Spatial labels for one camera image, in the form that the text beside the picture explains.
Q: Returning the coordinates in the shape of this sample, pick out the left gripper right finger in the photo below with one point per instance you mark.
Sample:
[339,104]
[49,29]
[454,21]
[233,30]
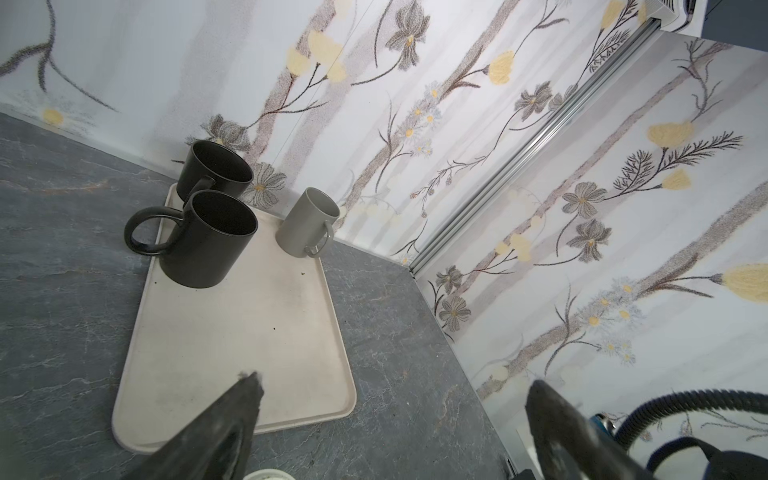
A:
[568,446]

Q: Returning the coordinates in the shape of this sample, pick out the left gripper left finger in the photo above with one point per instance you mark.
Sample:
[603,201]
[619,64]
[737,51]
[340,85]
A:
[216,444]

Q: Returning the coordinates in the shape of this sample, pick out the grey ceramic mug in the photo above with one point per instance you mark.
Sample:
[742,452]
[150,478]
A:
[309,226]

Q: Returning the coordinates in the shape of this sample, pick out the black and white mug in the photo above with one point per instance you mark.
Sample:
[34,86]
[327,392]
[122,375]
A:
[210,165]

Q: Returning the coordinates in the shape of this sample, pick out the cream white mug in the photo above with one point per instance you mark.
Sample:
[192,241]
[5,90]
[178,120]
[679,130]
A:
[268,474]

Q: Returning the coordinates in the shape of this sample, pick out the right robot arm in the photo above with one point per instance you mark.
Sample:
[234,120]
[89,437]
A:
[720,464]

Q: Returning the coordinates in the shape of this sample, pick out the beige rectangular tray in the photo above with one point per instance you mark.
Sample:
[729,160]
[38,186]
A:
[272,315]

